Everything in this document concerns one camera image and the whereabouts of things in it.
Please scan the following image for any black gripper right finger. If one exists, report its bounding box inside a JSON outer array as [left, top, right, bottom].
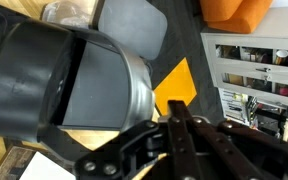
[[180, 100, 288, 180]]

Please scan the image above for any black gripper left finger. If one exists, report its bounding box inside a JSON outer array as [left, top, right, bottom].
[[73, 99, 198, 180]]

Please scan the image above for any black coffee machine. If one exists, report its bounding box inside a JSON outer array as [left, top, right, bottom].
[[0, 0, 169, 145]]

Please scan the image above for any white tool rack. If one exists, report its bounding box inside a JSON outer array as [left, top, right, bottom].
[[218, 87, 249, 123]]

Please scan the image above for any grey cabinet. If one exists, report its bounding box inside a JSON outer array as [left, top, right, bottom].
[[200, 6, 288, 110]]

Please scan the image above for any white whiteboard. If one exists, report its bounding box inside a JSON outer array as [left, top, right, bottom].
[[18, 151, 77, 180]]

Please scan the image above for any black whiteboard stand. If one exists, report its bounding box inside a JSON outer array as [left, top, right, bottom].
[[0, 139, 37, 180]]

